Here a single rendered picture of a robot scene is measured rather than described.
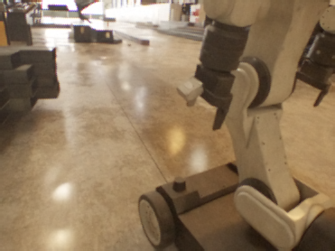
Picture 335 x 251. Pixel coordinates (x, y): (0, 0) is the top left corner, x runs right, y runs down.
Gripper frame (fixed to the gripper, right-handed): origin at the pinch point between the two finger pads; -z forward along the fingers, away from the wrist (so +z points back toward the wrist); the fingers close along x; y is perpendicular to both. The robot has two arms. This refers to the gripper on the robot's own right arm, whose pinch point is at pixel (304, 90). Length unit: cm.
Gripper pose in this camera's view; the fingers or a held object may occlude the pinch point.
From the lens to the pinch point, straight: 91.8
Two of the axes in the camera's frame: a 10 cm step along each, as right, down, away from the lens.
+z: 1.6, -8.2, -5.5
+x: -4.9, -5.5, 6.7
